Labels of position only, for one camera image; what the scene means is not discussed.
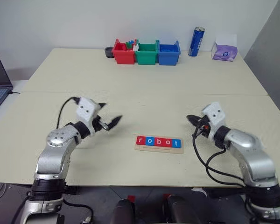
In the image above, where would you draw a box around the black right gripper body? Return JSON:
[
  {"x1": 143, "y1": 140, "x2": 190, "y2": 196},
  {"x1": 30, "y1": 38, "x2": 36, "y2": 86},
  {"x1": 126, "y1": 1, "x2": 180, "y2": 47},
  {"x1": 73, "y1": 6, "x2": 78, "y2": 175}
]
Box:
[{"x1": 197, "y1": 116, "x2": 212, "y2": 139}]

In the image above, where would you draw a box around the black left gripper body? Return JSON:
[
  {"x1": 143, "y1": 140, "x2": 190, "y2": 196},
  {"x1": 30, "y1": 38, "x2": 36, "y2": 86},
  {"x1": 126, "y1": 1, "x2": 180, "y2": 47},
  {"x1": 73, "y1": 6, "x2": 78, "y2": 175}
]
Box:
[{"x1": 92, "y1": 114, "x2": 112, "y2": 132}]

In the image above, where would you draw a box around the wooden letter tray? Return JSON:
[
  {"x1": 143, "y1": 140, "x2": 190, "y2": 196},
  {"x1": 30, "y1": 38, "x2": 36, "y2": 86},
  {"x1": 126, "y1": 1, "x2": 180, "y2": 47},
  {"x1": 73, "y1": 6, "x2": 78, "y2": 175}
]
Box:
[{"x1": 133, "y1": 133, "x2": 185, "y2": 155}]

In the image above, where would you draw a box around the black round container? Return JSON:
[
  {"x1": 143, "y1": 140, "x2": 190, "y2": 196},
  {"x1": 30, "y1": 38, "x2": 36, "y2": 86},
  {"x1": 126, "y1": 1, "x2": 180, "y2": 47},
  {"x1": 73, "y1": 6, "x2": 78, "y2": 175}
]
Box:
[{"x1": 104, "y1": 46, "x2": 115, "y2": 59}]

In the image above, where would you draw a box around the red plastic bin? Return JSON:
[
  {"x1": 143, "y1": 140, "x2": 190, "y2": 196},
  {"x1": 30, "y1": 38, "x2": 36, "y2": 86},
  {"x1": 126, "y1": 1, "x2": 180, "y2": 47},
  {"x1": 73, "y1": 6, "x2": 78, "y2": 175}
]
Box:
[{"x1": 113, "y1": 39, "x2": 136, "y2": 65}]

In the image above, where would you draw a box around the green plastic bin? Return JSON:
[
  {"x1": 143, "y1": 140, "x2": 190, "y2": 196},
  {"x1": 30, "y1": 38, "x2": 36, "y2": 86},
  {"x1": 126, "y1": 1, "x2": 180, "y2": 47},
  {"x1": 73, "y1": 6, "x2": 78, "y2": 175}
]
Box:
[{"x1": 134, "y1": 40, "x2": 160, "y2": 66}]

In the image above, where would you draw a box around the blue plastic bin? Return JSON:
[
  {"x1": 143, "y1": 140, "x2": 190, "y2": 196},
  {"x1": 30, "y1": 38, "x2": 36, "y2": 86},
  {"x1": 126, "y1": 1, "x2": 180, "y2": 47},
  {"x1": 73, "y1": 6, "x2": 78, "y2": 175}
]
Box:
[{"x1": 156, "y1": 40, "x2": 182, "y2": 66}]

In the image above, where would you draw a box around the purple tissue box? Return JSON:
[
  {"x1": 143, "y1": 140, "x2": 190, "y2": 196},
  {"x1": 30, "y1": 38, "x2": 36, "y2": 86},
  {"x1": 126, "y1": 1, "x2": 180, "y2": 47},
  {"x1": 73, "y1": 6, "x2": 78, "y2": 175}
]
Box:
[{"x1": 211, "y1": 34, "x2": 238, "y2": 63}]

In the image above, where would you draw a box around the blue drink can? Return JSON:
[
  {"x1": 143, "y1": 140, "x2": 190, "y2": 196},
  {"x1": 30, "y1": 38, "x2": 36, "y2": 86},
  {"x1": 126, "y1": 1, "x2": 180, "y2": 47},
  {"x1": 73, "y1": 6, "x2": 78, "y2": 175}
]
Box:
[{"x1": 188, "y1": 26, "x2": 206, "y2": 58}]

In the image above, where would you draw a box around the dark rounded shape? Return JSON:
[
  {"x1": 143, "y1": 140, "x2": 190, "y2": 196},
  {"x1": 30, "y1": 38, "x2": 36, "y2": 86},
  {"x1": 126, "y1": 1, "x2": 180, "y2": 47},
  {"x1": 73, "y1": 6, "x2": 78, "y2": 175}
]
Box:
[
  {"x1": 110, "y1": 199, "x2": 136, "y2": 224},
  {"x1": 162, "y1": 194, "x2": 196, "y2": 224}
]

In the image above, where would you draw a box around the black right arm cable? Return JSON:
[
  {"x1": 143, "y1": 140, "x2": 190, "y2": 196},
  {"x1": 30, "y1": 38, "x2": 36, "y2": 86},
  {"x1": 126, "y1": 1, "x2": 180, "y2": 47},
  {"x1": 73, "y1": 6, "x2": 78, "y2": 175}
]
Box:
[{"x1": 192, "y1": 125, "x2": 246, "y2": 187}]

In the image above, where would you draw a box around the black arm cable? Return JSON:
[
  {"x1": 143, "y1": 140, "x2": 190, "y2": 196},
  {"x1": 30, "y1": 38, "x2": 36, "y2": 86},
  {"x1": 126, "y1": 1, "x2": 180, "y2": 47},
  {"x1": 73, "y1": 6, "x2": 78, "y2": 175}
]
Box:
[
  {"x1": 56, "y1": 96, "x2": 82, "y2": 129},
  {"x1": 192, "y1": 125, "x2": 246, "y2": 187}
]

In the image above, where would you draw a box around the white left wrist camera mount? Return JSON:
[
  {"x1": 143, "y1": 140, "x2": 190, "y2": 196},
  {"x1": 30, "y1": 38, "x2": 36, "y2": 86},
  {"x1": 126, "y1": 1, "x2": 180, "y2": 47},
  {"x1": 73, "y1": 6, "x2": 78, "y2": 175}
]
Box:
[{"x1": 75, "y1": 97, "x2": 101, "y2": 136}]

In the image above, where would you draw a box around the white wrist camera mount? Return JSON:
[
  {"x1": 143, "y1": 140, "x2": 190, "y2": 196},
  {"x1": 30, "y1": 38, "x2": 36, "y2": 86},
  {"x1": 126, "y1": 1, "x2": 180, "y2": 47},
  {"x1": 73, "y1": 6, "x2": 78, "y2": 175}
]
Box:
[
  {"x1": 75, "y1": 97, "x2": 101, "y2": 136},
  {"x1": 201, "y1": 101, "x2": 226, "y2": 141}
]

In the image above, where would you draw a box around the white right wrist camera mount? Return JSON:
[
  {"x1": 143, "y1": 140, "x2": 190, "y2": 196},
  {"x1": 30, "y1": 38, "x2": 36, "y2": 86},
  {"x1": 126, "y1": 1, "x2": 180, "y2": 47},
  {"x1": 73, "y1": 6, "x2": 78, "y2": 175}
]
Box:
[{"x1": 201, "y1": 101, "x2": 226, "y2": 141}]

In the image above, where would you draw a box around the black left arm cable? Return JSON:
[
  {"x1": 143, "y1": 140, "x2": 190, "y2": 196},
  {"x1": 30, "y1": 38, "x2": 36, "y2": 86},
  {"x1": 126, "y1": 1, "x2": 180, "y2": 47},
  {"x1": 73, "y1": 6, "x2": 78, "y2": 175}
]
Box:
[{"x1": 56, "y1": 96, "x2": 82, "y2": 129}]

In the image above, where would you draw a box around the black cable under table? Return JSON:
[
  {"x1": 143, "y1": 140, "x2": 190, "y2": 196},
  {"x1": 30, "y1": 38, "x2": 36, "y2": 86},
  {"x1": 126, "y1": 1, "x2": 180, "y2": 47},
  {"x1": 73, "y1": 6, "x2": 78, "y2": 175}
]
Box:
[{"x1": 63, "y1": 199, "x2": 94, "y2": 224}]

